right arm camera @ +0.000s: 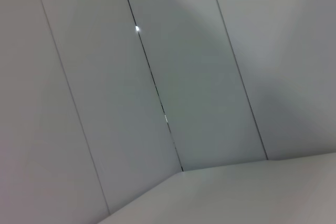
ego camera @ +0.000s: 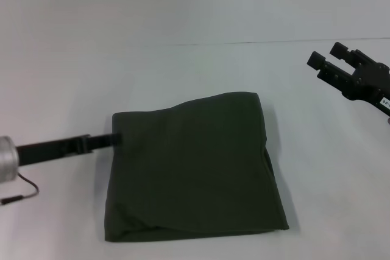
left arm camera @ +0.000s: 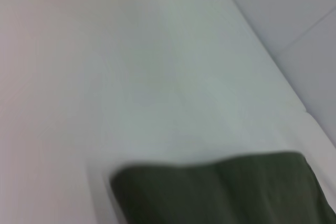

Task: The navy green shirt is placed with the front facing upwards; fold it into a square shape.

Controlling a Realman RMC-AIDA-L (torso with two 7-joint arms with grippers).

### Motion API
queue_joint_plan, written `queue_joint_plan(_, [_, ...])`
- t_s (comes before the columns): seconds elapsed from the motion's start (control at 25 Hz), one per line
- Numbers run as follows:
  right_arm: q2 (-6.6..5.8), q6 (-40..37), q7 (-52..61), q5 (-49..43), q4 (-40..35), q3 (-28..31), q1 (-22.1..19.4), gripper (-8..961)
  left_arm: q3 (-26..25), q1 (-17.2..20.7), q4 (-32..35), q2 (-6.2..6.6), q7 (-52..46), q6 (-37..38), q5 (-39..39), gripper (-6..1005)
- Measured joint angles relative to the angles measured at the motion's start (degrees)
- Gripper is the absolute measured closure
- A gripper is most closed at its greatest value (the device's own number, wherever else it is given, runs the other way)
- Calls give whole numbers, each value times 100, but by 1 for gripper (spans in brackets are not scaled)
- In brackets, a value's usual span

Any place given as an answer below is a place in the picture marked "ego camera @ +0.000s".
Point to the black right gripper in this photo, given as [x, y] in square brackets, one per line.
[370, 85]

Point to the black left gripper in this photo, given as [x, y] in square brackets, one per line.
[51, 150]

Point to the dark green FREE t-shirt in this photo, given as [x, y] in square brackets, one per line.
[195, 168]

